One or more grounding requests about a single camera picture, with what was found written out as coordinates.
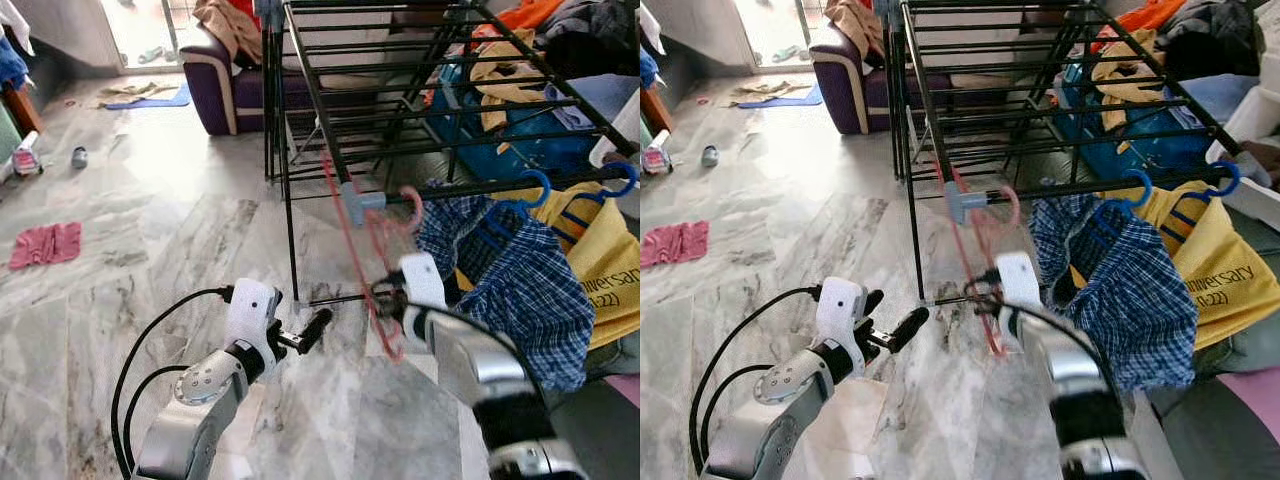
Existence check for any black drying rack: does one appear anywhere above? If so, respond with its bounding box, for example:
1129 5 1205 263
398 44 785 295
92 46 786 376
885 0 1251 301
262 0 641 306

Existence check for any pink mat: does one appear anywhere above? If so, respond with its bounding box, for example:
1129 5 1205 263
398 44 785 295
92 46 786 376
603 373 641 409
1213 366 1280 416

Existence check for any white plastic basket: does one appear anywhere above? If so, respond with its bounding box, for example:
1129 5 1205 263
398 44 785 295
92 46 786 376
590 90 641 216
1205 50 1280 233

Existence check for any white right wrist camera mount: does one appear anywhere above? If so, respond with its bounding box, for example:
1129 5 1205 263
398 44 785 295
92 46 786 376
993 252 1043 311
400 253 448 313

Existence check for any short black left arm cable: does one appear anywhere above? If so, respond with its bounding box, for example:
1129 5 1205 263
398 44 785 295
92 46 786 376
705 365 771 471
123 365 191 471

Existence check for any light blue folded cloth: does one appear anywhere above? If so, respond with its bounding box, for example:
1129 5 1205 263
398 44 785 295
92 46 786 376
545 72 641 131
1165 72 1261 126

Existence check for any blue mat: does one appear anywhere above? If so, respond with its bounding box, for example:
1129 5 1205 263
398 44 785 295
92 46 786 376
737 82 823 109
105 82 191 111

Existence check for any light brown garment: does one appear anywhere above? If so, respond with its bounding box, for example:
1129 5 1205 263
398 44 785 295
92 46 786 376
825 0 886 61
193 0 263 66

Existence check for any blue checked shirt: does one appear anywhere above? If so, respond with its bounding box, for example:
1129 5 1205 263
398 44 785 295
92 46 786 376
415 180 596 393
1030 190 1199 393

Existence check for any purple sofa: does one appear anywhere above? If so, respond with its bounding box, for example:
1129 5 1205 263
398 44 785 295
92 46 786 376
810 25 936 136
180 25 321 136

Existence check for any yellow t-shirt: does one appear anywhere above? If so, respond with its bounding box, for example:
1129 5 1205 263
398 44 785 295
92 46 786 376
545 183 641 351
1130 183 1280 351

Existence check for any grey-green sofa cushion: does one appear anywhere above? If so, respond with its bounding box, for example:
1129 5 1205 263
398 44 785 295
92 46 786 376
590 335 641 376
1195 300 1280 379

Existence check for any pink and white toy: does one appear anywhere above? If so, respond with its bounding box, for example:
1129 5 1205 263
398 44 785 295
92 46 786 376
645 130 673 176
10 130 46 181

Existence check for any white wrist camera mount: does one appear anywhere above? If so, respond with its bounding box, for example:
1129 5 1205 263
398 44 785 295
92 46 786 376
400 253 448 313
225 279 284 351
993 252 1043 311
815 277 869 351

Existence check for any brown wooden cabinet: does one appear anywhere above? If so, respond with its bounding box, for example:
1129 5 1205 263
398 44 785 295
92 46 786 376
640 85 673 136
0 85 46 136

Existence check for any tan garment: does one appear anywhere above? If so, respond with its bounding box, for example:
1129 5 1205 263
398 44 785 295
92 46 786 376
470 30 551 133
1090 30 1166 131

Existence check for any orange crumpled garment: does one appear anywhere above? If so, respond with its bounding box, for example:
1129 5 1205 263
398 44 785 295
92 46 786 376
1095 0 1186 51
495 0 566 31

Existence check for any long black left arm cable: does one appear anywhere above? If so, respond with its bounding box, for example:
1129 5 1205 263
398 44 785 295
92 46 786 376
690 285 823 476
110 286 233 476

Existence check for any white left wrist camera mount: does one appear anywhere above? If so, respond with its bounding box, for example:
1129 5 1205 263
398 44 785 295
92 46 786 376
815 277 869 351
225 279 284 351

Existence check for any blue plastic hanger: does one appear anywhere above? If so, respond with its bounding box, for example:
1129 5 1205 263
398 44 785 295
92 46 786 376
560 160 639 236
1090 168 1153 251
1170 160 1243 236
480 170 553 251

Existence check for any pink cloth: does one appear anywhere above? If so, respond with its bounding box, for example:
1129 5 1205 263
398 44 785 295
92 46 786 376
640 222 711 269
8 222 83 271

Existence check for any dark grey garment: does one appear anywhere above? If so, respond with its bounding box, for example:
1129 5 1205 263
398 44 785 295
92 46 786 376
540 0 641 76
1155 0 1261 81

